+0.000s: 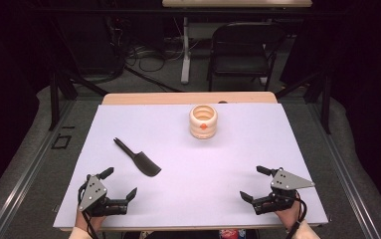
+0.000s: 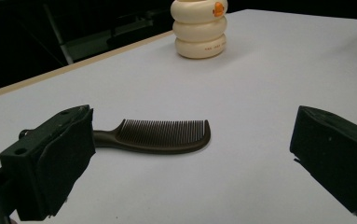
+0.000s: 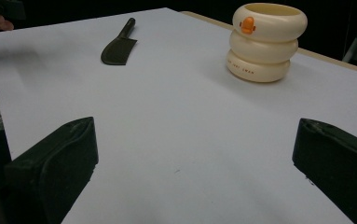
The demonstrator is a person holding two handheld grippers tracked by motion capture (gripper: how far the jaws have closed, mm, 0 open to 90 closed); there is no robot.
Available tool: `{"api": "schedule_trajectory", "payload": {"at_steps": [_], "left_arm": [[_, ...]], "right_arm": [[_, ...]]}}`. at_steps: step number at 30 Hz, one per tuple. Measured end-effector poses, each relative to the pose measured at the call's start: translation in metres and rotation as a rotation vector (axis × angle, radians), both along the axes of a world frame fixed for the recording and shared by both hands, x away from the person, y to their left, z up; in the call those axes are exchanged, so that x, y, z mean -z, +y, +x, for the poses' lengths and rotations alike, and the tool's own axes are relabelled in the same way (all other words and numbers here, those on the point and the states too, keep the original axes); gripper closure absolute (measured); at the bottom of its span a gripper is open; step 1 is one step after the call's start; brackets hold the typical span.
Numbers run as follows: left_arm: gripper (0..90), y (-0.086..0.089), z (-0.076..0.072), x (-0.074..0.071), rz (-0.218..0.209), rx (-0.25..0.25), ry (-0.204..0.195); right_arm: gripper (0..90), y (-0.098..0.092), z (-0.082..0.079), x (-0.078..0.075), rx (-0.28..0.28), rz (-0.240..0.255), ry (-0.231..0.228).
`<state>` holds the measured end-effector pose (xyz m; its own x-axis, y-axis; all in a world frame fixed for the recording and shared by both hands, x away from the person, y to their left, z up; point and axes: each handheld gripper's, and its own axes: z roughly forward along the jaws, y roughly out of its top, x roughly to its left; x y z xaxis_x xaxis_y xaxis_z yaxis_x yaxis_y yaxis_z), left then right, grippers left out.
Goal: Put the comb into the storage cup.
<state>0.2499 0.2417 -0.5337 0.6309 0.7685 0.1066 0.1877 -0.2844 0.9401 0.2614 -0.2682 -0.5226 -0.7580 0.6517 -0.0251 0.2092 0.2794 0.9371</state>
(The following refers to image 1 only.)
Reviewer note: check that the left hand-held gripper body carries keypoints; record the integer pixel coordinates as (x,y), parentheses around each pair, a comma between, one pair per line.
(93,195)

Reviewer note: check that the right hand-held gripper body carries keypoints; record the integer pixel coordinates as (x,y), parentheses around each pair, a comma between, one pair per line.
(287,182)

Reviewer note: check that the black plastic spatula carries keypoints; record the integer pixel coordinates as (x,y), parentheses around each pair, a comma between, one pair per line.
(145,166)

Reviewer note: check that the cream ribbed utensil cup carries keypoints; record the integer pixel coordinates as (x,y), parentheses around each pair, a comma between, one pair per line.
(203,131)

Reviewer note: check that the person's left hand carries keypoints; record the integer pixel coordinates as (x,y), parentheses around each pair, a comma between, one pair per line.
(90,223)

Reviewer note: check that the person's right hand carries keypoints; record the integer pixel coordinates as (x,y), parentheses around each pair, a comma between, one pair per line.
(292,217)

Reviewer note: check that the red and blue packet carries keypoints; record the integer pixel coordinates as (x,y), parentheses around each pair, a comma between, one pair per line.
(231,234)

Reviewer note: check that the white board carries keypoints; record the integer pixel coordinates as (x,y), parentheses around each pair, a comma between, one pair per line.
(211,172)

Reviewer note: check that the black metal stand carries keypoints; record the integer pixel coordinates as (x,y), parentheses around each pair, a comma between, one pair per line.
(54,99)
(325,106)

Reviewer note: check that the wooden table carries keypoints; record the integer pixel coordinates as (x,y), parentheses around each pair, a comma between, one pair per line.
(178,98)

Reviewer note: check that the black folding chair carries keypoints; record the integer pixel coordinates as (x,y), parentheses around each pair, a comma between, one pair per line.
(237,66)

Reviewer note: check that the dark equipment cabinet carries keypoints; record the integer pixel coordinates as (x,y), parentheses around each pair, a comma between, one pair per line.
(92,46)

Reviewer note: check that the white desk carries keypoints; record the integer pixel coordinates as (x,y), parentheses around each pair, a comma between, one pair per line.
(185,66)

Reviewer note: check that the black horizontal bar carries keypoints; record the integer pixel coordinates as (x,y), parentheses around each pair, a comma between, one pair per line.
(178,13)

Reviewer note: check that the aluminium floor rail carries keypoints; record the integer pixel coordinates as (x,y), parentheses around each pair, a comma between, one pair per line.
(347,179)
(29,172)

